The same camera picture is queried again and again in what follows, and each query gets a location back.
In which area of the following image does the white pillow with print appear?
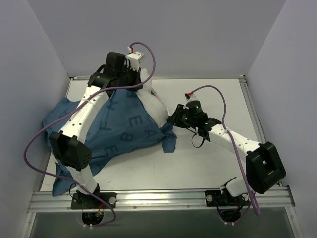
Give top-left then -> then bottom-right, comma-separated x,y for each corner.
136,79 -> 169,128

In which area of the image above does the blue letter-print pillowcase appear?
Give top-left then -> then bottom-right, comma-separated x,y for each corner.
41,89 -> 178,198

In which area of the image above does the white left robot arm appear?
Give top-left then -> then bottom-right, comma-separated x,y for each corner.
49,50 -> 144,208

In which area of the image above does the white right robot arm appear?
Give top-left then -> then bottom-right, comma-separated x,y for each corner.
167,100 -> 286,205

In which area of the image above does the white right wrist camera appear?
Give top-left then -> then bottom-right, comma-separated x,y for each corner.
185,92 -> 198,103

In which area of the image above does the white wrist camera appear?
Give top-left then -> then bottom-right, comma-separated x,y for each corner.
126,51 -> 144,72
185,92 -> 198,103

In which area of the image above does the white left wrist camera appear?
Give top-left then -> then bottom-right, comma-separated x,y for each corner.
126,51 -> 144,72

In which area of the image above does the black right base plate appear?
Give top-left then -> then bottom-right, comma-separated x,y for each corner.
205,189 -> 250,208

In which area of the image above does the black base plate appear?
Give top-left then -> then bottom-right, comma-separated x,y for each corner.
205,189 -> 250,208
70,191 -> 117,210

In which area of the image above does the aluminium front rail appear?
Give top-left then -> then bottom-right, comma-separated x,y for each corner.
28,186 -> 295,213

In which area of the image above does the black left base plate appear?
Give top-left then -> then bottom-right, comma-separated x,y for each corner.
70,191 -> 117,210

